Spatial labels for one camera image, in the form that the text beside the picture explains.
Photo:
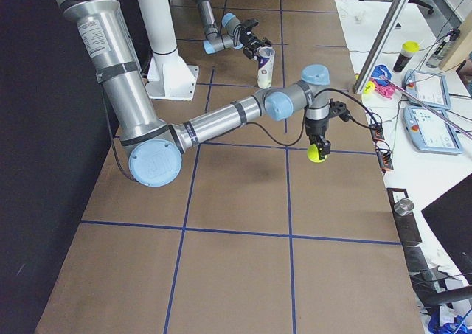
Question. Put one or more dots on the blue teach pendant far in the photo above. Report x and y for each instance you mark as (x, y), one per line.
(429, 88)

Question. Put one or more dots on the pink and blue toy pile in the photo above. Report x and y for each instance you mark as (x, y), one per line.
(381, 76)

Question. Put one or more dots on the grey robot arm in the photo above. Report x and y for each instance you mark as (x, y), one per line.
(155, 147)
(231, 34)

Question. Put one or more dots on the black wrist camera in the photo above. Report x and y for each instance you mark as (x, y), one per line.
(339, 109)

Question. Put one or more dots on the yellow ball among toys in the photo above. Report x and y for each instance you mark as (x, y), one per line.
(369, 87)

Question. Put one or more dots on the orange black connector board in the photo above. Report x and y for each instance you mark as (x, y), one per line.
(382, 148)

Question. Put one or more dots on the blue teach pendant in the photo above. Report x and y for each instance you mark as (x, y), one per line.
(429, 88)
(429, 133)

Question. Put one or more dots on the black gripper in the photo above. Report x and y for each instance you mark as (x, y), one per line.
(249, 42)
(316, 128)

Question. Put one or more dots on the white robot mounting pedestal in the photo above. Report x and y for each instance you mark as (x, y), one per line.
(169, 77)

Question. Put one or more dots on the white tennis ball can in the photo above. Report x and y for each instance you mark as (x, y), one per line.
(265, 58)

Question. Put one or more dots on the aluminium frame post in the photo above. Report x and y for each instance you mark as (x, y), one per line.
(392, 16)

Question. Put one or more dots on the blue teach pendant near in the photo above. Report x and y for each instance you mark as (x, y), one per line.
(429, 133)

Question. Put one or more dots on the silver metal knob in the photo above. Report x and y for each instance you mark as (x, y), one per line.
(403, 207)

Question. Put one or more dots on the dark bottle yellow lid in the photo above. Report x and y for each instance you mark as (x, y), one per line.
(408, 50)

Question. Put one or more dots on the black monitor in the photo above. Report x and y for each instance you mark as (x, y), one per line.
(449, 217)

